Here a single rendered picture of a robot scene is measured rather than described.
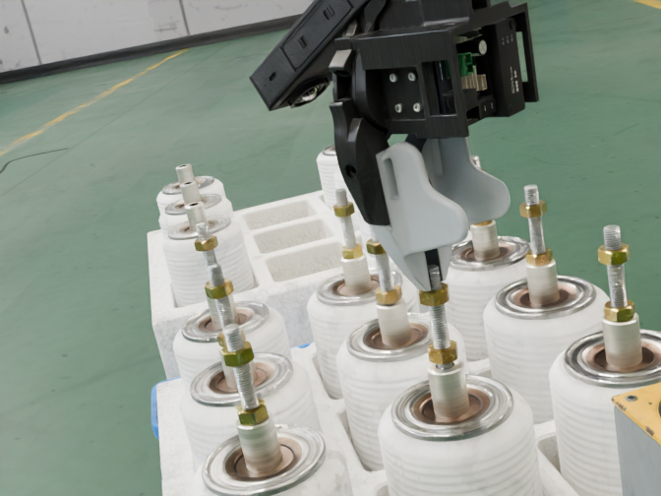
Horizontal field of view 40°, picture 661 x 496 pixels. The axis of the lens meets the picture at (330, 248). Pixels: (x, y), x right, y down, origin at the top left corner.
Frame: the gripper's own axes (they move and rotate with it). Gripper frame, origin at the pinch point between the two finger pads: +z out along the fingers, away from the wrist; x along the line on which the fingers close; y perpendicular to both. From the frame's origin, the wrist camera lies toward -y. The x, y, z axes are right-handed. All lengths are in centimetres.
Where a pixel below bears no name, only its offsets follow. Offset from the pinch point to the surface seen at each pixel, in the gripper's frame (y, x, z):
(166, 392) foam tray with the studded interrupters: -33.6, 1.7, 16.6
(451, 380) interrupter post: 1.5, -0.7, 7.1
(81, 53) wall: -594, 353, 23
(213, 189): -66, 37, 10
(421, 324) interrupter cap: -8.4, 9.0, 9.4
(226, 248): -46, 22, 11
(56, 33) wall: -606, 343, 5
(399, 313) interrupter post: -8.0, 6.4, 7.3
